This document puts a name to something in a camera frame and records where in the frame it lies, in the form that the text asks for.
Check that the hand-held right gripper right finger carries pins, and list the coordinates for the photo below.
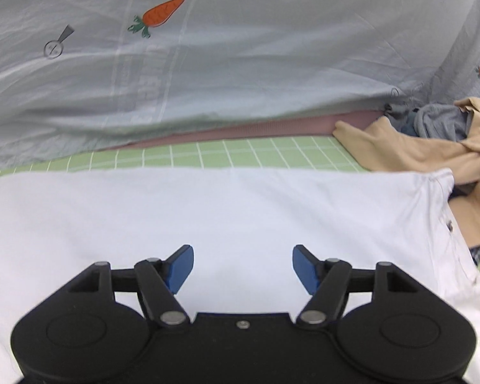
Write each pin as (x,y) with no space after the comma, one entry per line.
(304,267)

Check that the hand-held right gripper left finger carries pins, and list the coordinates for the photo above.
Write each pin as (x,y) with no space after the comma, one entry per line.
(180,266)

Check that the white t-shirt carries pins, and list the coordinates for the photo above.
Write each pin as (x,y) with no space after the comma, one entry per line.
(240,216)

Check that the beige garment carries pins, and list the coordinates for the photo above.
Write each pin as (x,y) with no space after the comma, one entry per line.
(420,152)

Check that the pink mattress pad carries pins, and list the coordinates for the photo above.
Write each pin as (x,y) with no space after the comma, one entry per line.
(264,131)

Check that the grey garment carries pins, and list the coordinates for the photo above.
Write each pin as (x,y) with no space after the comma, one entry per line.
(440,122)

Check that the grey carrot-print quilt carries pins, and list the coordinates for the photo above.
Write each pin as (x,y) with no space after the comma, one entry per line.
(264,48)

